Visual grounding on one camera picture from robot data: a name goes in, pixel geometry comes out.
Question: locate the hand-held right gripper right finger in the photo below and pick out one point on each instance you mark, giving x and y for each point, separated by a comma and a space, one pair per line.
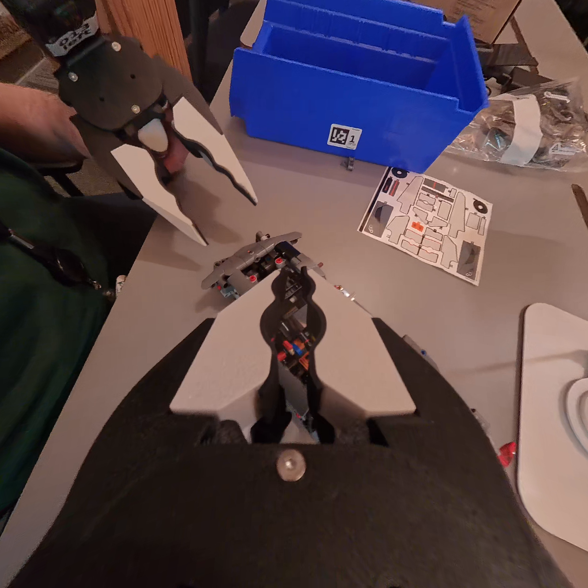
363, 367

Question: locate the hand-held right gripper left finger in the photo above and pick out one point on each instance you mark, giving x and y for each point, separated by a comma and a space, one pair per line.
220, 367

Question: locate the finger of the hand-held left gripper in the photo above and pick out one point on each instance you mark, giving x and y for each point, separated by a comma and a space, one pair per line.
142, 174
206, 133

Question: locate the grey black lego car model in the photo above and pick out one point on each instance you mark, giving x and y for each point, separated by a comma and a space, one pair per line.
257, 257

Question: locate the dark lego beam piece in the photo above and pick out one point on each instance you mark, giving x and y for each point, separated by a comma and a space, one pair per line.
349, 164

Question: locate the person's left hand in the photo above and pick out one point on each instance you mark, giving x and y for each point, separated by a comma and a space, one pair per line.
50, 124

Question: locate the black chair armrest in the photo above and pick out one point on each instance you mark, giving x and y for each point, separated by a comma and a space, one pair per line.
62, 177

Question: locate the blue plastic bin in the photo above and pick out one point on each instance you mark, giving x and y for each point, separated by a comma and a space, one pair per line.
298, 92

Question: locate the white sticker sheet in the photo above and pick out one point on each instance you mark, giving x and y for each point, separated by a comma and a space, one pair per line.
427, 220

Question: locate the white metal stand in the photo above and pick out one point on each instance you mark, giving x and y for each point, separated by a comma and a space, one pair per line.
546, 436

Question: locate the cardboard box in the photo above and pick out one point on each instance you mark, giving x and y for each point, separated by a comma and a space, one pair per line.
477, 16

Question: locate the clear plastic bag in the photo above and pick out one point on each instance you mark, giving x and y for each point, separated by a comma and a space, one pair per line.
551, 128

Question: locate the wooden post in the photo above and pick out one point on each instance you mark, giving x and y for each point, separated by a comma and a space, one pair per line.
151, 27

